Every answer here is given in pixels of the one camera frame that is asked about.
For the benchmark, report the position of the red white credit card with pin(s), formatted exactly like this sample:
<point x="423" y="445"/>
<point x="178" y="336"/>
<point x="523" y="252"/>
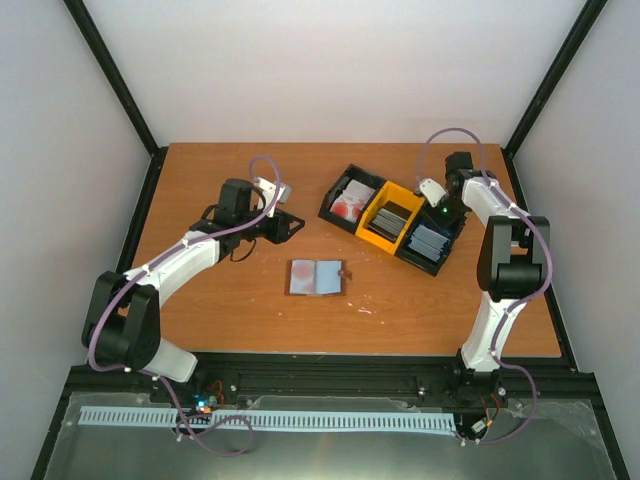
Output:
<point x="302" y="277"/>

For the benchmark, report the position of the brown leather card holder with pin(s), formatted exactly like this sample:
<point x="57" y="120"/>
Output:
<point x="331" y="277"/>

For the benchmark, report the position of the yellow bin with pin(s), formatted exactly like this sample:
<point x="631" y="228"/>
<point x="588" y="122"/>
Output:
<point x="399" y="195"/>

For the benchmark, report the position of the red white card stack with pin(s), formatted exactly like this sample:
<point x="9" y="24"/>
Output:
<point x="351" y="201"/>

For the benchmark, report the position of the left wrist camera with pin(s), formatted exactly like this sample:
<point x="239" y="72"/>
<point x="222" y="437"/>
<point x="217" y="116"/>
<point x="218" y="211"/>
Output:
<point x="270" y="190"/>

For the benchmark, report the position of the light blue cable duct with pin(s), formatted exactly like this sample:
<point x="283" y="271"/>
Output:
<point x="274" y="421"/>

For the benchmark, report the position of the black bin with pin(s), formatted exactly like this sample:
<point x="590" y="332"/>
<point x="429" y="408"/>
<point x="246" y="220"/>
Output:
<point x="352" y="172"/>
<point x="417" y="260"/>

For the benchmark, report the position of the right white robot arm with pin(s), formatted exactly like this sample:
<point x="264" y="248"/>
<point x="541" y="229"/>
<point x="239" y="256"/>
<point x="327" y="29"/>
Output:
<point x="514" y="264"/>

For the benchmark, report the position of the blue card stack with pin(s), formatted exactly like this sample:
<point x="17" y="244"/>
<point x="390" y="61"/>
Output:
<point x="428" y="243"/>

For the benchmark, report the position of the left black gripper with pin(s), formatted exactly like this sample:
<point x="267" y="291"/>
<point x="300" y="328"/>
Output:
<point x="279" y="233"/>

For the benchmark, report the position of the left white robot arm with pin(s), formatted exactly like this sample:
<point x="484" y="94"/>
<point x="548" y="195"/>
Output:
<point x="122" y="328"/>

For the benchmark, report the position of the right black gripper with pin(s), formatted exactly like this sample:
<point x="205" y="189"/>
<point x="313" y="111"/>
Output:
<point x="436" y="222"/>

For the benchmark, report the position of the dark grey card stack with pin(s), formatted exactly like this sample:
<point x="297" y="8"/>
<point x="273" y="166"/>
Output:
<point x="389" y="221"/>

